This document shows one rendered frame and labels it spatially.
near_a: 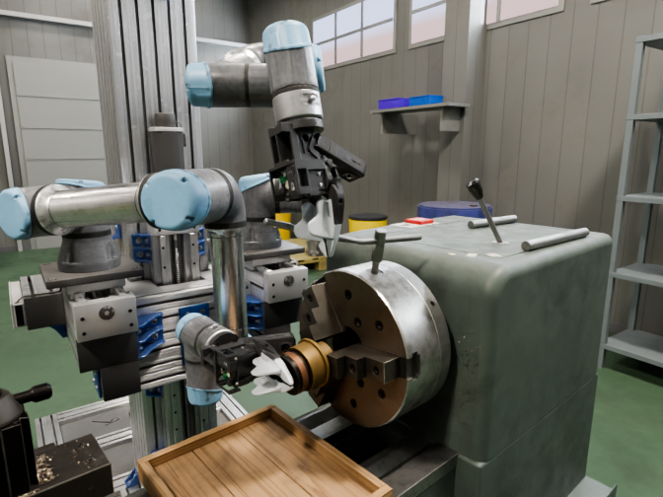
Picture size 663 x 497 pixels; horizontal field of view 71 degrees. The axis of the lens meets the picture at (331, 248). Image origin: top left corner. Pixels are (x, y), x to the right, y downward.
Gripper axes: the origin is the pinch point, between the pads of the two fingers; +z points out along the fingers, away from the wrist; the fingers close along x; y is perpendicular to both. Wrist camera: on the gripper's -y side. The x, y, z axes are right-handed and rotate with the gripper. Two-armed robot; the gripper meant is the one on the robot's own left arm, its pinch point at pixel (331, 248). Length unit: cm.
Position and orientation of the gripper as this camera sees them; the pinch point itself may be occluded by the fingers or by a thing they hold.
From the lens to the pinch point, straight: 74.8
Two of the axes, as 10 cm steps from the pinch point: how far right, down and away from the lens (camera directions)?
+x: 6.4, -1.0, -7.7
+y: -7.5, 1.3, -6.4
